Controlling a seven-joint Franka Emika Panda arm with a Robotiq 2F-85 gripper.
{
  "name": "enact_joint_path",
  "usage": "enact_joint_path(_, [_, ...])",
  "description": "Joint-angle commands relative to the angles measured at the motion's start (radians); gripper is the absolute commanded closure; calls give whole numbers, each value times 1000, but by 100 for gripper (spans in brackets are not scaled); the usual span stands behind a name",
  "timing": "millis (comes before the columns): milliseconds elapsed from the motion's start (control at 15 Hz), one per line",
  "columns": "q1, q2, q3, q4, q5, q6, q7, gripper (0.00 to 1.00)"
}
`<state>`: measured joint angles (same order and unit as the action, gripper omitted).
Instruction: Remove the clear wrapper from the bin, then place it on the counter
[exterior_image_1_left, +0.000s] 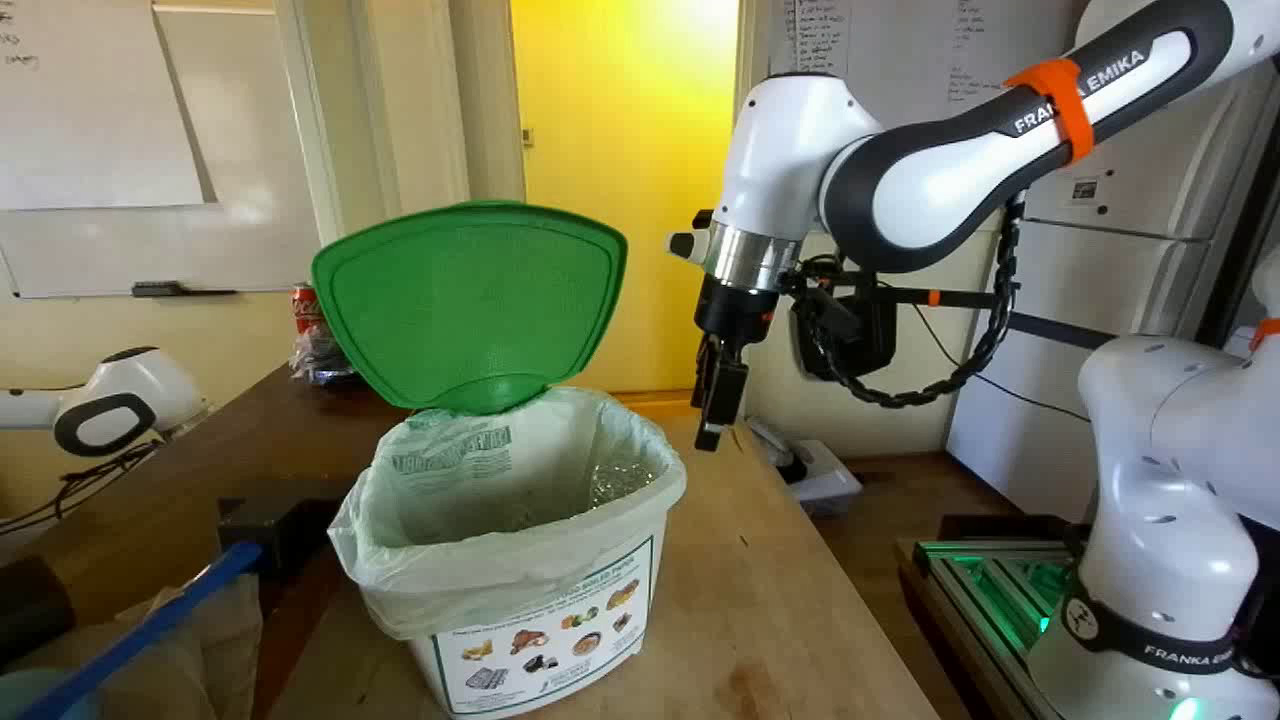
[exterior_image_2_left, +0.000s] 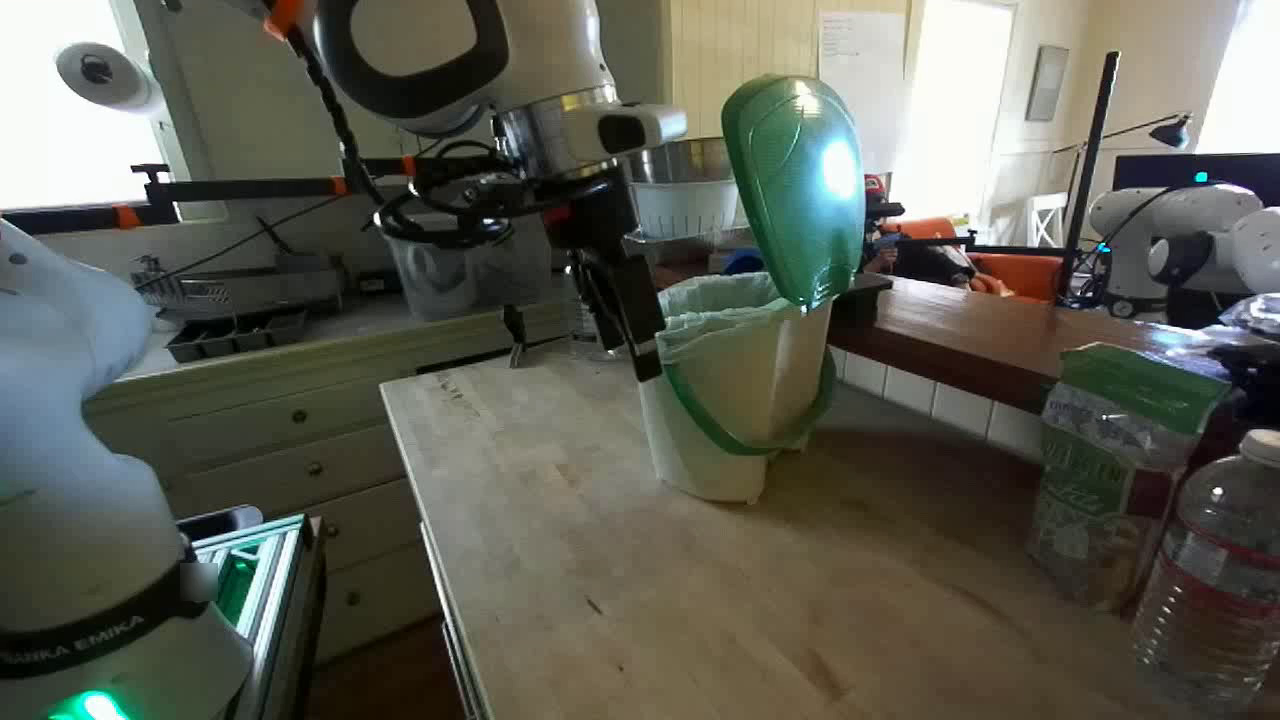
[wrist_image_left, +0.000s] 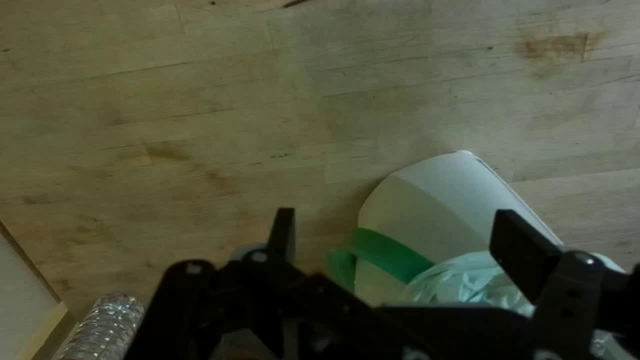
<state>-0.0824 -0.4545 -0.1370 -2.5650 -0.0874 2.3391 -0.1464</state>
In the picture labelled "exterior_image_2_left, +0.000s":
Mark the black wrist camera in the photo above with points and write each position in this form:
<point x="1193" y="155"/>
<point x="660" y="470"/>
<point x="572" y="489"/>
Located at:
<point x="486" y="197"/>

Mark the black desk lamp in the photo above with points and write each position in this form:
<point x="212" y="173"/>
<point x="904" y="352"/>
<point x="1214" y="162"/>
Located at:
<point x="1091" y="162"/>

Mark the green snack bag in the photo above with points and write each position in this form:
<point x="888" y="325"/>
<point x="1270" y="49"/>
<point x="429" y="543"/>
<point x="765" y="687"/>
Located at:
<point x="1113" y="466"/>

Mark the pale green bin liner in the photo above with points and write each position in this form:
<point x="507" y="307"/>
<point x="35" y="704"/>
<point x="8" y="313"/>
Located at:
<point x="715" y="313"/>

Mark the white drawer cabinet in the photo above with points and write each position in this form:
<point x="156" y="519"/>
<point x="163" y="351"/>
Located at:
<point x="294" y="443"/>

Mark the white compost bin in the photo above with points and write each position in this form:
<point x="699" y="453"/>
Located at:
<point x="724" y="453"/>

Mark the framed wall picture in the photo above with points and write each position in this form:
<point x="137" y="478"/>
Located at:
<point x="1046" y="80"/>

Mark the small black table clamp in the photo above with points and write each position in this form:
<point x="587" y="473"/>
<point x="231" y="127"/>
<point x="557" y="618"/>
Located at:
<point x="512" y="336"/>

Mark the clear water bottle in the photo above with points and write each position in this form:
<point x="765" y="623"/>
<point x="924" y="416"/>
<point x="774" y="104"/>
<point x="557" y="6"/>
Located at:
<point x="1214" y="584"/>

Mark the white wall paper sheet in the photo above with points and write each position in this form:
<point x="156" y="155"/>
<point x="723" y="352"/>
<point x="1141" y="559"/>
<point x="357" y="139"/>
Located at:
<point x="862" y="64"/>

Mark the dark wooden counter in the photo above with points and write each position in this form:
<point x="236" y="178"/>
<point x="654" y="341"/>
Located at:
<point x="1012" y="341"/>

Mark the clear plastic container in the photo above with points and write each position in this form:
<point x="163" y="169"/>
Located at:
<point x="442" y="281"/>

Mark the black bar with orange clips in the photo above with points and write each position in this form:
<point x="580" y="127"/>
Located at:
<point x="243" y="191"/>

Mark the green bin lid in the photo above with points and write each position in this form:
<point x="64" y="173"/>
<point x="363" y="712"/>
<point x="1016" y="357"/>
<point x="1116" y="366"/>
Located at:
<point x="795" y="184"/>

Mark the idle white robot arm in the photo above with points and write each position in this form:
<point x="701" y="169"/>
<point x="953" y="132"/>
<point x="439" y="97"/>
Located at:
<point x="1165" y="223"/>

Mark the green-lit metal control box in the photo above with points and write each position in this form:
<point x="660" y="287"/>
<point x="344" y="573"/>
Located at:
<point x="267" y="584"/>

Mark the grey dish rack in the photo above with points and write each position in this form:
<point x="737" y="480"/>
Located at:
<point x="243" y="281"/>

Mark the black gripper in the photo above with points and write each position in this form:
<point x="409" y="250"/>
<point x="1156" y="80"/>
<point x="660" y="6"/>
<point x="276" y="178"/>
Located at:
<point x="580" y="213"/>

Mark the orange cushion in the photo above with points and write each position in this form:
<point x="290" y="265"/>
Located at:
<point x="1021" y="273"/>

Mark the round white wall fixture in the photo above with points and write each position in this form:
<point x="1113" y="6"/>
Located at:
<point x="106" y="73"/>

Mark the silver and white pot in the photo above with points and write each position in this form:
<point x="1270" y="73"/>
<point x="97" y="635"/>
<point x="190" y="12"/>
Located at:
<point x="686" y="200"/>

